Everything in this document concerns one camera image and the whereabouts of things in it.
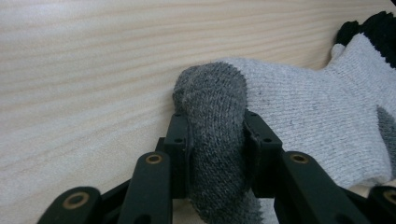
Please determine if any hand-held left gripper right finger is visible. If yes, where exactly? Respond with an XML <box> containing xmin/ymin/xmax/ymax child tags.
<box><xmin>242</xmin><ymin>109</ymin><xmax>285</xmax><ymax>199</ymax></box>

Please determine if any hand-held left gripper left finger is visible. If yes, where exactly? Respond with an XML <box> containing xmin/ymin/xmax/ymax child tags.
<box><xmin>156</xmin><ymin>111</ymin><xmax>194</xmax><ymax>200</ymax></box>

